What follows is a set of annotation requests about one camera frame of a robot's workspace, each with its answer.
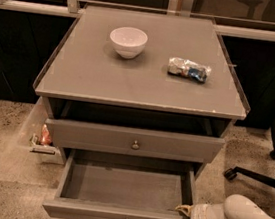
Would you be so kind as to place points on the crumpled snack bag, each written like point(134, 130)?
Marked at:
point(188, 69)

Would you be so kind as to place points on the clear plastic side bin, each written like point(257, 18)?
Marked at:
point(31, 135)

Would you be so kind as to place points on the grey drawer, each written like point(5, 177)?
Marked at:
point(98, 185)
point(132, 141)

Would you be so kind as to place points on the grey drawer cabinet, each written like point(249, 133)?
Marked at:
point(89, 81)

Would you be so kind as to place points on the white ceramic bowl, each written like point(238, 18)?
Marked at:
point(128, 42)

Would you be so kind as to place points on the grey top drawer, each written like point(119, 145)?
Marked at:
point(132, 141)

